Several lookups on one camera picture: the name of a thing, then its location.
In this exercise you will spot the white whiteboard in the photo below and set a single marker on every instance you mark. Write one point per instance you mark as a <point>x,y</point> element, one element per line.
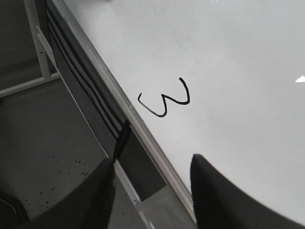
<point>221,78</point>

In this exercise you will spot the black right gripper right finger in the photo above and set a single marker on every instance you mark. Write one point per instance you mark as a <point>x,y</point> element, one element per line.
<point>219,204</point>

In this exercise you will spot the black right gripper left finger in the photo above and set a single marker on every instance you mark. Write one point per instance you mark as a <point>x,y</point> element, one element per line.
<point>89,206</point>

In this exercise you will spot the grey striped fabric organizer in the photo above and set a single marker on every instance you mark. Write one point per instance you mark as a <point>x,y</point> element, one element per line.
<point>81,76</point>

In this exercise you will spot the dark grey panel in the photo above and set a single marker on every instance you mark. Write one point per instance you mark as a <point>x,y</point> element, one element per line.
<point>140,169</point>

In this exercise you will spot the grey metal frame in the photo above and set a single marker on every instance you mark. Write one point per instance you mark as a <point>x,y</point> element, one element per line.
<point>48,146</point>

